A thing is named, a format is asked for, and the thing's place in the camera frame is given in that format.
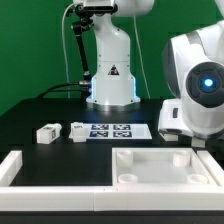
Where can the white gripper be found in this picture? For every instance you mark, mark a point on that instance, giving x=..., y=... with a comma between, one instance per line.
x=171, y=119

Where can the white square table top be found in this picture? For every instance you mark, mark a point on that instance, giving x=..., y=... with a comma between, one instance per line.
x=158, y=166

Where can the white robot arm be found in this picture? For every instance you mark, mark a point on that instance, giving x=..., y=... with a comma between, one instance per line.
x=193, y=65

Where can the white sheet with tag markers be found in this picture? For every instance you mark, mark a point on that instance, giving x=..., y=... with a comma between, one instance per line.
x=116, y=131

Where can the white U-shaped obstacle fence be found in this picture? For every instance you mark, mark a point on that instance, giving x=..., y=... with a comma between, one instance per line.
x=114, y=197

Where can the grey camera on mount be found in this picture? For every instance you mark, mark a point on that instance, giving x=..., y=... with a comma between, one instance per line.
x=98, y=4

